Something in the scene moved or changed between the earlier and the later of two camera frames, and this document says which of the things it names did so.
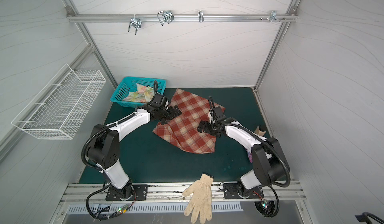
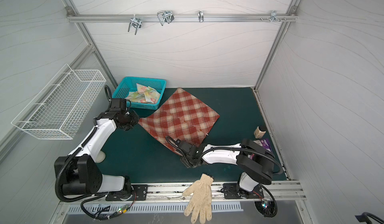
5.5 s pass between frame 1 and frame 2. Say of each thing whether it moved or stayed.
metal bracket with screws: stayed
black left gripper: moved
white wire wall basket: stayed
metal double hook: stayed
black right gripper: moved
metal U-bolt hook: stayed
